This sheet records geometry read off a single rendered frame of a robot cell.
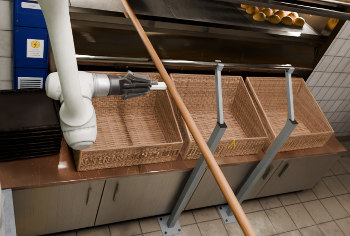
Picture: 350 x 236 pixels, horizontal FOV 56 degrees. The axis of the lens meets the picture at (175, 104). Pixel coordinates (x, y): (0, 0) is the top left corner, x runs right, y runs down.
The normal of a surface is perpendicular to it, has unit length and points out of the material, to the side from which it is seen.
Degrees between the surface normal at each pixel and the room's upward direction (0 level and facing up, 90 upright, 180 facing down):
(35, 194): 90
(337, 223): 0
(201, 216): 0
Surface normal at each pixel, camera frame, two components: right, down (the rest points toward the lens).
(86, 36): 0.41, 0.36
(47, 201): 0.33, 0.66
